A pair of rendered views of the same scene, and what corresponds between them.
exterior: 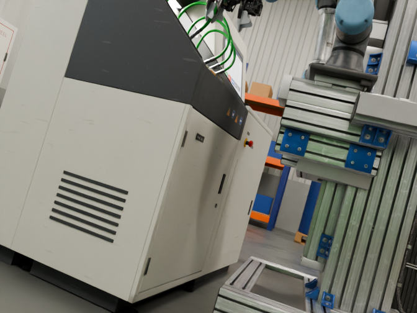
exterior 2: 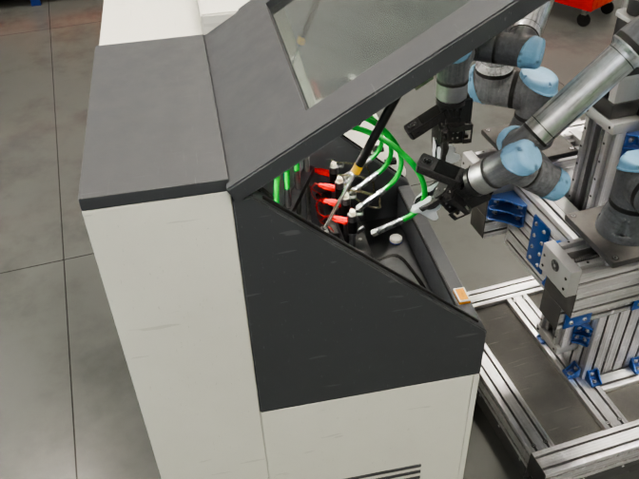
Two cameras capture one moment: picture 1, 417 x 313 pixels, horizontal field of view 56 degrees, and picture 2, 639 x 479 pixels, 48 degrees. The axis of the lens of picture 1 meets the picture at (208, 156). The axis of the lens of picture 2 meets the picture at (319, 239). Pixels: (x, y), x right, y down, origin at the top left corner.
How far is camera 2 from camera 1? 2.09 m
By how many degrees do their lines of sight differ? 50
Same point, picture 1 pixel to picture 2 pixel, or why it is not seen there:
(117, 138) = (386, 433)
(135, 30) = (364, 330)
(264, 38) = not seen: outside the picture
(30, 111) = (222, 461)
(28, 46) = (161, 405)
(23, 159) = not seen: outside the picture
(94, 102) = (332, 417)
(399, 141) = not seen: outside the picture
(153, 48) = (404, 339)
